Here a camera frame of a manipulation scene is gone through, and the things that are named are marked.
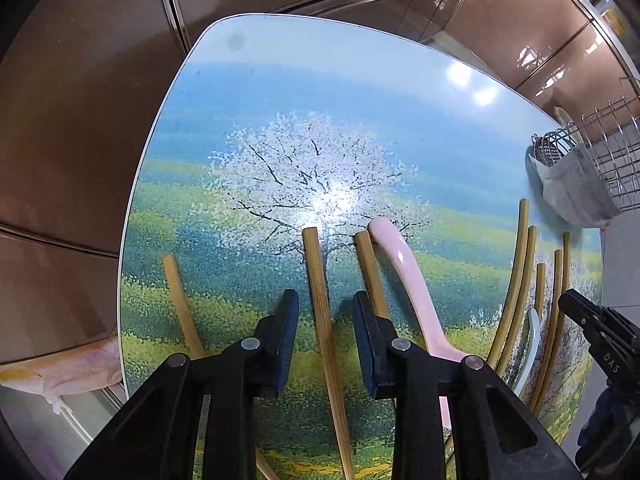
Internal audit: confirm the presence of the pink plastic bag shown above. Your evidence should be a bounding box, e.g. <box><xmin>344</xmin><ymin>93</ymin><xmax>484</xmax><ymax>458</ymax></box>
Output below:
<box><xmin>1</xmin><ymin>337</ymin><xmax>122</xmax><ymax>415</ymax></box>

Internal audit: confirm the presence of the bamboo chopstick group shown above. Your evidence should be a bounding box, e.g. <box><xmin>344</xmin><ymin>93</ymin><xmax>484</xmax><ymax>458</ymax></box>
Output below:
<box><xmin>487</xmin><ymin>198</ymin><xmax>529</xmax><ymax>370</ymax></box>
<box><xmin>534</xmin><ymin>262</ymin><xmax>546</xmax><ymax>320</ymax></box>
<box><xmin>496</xmin><ymin>226</ymin><xmax>537</xmax><ymax>377</ymax></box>
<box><xmin>540</xmin><ymin>231</ymin><xmax>570</xmax><ymax>407</ymax></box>
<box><xmin>528</xmin><ymin>249</ymin><xmax>563</xmax><ymax>416</ymax></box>

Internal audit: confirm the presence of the brown kitchen cabinet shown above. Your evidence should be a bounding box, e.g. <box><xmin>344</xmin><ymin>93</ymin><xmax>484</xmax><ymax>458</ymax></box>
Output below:
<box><xmin>0</xmin><ymin>0</ymin><xmax>640</xmax><ymax>366</ymax></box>

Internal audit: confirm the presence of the blue gloved hand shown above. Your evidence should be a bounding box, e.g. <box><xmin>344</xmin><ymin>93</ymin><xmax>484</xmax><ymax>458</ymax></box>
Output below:
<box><xmin>575</xmin><ymin>387</ymin><xmax>639</xmax><ymax>479</ymax></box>

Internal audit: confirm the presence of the wire utensil basket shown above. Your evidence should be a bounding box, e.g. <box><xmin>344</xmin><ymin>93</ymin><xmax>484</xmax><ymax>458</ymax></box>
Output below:
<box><xmin>527</xmin><ymin>94</ymin><xmax>639</xmax><ymax>214</ymax></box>

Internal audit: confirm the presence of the grey cloth around basket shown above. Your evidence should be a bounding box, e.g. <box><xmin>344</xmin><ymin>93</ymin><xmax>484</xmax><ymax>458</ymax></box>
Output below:
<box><xmin>528</xmin><ymin>143</ymin><xmax>620</xmax><ymax>229</ymax></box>

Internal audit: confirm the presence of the bamboo chopstick by spoon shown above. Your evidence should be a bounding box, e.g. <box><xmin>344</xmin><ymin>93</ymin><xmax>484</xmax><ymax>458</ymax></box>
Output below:
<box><xmin>354</xmin><ymin>231</ymin><xmax>390</xmax><ymax>320</ymax></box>

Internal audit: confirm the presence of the pink ceramic spoon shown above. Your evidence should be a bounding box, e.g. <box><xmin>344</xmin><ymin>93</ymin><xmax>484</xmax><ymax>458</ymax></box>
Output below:
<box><xmin>368</xmin><ymin>216</ymin><xmax>469</xmax><ymax>430</ymax></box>

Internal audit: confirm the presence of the white ceramic spoon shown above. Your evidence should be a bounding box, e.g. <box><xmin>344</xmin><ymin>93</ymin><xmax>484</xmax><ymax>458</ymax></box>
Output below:
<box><xmin>513</xmin><ymin>308</ymin><xmax>541</xmax><ymax>396</ymax></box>

